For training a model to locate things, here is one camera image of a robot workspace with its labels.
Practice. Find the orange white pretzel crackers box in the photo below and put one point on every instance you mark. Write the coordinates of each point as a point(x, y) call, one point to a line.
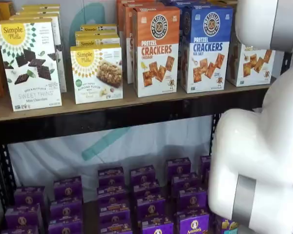
point(156, 80)
point(129, 24)
point(119, 14)

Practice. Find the blue white pretzel crackers box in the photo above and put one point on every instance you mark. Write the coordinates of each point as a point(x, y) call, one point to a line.
point(179, 3)
point(205, 80)

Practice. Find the purple Annie's box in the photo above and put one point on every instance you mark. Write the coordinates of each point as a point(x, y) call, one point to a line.
point(68, 189)
point(178, 168)
point(114, 214)
point(205, 163)
point(111, 196)
point(146, 189)
point(142, 175)
point(151, 208)
point(193, 223)
point(116, 228)
point(111, 178)
point(23, 217)
point(224, 225)
point(19, 230)
point(185, 184)
point(192, 201)
point(157, 226)
point(66, 209)
point(65, 226)
point(29, 196)

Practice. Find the black metal shelf frame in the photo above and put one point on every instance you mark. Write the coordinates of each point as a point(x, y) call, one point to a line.
point(112, 124)

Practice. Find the Simple Mills sweet thins box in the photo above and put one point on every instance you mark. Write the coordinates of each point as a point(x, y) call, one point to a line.
point(40, 6)
point(59, 61)
point(29, 80)
point(39, 12)

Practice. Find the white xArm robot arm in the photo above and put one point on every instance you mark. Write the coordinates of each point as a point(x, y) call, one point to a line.
point(254, 158)

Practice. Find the Simple Mills almond bars box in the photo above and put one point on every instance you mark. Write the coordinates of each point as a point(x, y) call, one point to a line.
point(97, 80)
point(97, 42)
point(95, 34)
point(97, 27)

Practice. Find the white backdrop sheet teal print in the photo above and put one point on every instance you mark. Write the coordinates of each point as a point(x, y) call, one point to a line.
point(63, 156)

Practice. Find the wooden shelf board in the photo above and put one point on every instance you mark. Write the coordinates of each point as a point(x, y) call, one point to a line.
point(100, 107)

